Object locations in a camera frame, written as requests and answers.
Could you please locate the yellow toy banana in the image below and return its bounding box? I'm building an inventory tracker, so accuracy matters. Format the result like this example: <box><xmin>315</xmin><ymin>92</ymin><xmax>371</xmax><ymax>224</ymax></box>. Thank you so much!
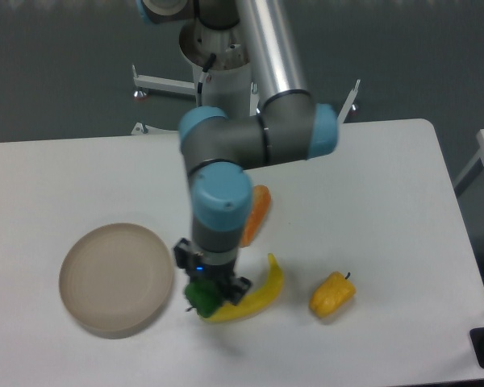
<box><xmin>202</xmin><ymin>253</ymin><xmax>285</xmax><ymax>323</ymax></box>

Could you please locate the beige round plate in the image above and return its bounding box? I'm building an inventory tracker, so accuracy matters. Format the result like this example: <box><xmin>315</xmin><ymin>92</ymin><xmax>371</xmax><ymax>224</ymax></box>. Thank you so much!
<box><xmin>59</xmin><ymin>223</ymin><xmax>174</xmax><ymax>339</ymax></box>

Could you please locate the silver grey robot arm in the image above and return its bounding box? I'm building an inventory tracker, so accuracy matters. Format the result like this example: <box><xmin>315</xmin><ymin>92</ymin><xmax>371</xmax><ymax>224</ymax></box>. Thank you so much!
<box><xmin>137</xmin><ymin>1</ymin><xmax>338</xmax><ymax>314</ymax></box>

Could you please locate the orange toy bread wedge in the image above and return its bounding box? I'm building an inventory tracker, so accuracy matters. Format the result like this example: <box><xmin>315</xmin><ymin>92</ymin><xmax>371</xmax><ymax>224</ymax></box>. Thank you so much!
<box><xmin>240</xmin><ymin>185</ymin><xmax>272</xmax><ymax>248</ymax></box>

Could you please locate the yellow toy pepper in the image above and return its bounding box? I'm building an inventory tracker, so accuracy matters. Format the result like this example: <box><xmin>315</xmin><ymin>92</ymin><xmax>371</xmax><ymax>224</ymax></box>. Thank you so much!
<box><xmin>309</xmin><ymin>272</ymin><xmax>357</xmax><ymax>318</ymax></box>

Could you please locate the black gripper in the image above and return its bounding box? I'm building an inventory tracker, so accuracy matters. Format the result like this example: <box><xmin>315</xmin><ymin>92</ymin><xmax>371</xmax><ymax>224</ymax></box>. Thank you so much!
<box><xmin>173</xmin><ymin>238</ymin><xmax>252</xmax><ymax>306</ymax></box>

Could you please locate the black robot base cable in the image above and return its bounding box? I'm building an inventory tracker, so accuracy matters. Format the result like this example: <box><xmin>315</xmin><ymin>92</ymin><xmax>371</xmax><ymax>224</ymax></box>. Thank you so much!
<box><xmin>197</xmin><ymin>52</ymin><xmax>215</xmax><ymax>110</ymax></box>

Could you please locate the green toy pepper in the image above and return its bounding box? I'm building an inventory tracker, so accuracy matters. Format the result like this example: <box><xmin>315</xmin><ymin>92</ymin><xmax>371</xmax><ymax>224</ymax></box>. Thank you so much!
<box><xmin>184</xmin><ymin>279</ymin><xmax>223</xmax><ymax>318</ymax></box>

